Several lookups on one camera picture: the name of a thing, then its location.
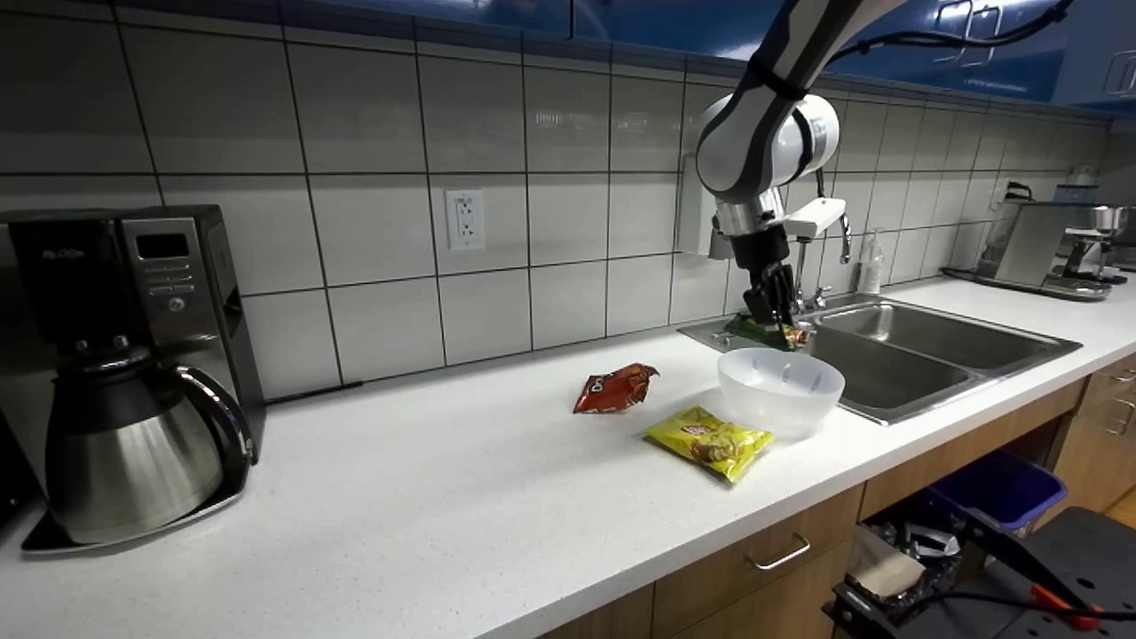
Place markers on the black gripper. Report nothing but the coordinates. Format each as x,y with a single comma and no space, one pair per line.
764,255

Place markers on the green snack package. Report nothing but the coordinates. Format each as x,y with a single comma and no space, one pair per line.
770,335

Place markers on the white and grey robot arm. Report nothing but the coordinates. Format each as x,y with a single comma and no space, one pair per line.
768,131

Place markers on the translucent plastic bowl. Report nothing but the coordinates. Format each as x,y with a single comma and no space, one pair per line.
783,391

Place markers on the red snack package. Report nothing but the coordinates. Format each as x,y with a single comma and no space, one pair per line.
615,391

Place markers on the chrome faucet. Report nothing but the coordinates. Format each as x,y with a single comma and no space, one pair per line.
809,255

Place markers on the clear spray bottle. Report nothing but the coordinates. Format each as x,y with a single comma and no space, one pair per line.
870,274

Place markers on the stainless steel double sink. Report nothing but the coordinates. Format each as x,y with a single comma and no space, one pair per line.
902,359

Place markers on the yellow chips bag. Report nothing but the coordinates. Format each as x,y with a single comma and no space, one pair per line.
712,443

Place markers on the wooden lower cabinet drawers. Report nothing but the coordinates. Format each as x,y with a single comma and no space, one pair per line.
774,584

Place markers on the silver espresso machine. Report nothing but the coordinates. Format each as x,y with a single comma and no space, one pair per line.
1048,245

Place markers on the blue bin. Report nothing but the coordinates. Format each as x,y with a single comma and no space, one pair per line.
1005,488

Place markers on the blue upper cabinets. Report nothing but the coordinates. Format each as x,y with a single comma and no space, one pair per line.
1039,49

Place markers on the steel coffee carafe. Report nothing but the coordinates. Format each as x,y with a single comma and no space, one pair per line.
135,443

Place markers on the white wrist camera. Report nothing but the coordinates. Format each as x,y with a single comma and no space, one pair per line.
814,217

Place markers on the white wall power outlet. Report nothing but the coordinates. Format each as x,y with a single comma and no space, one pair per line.
466,227

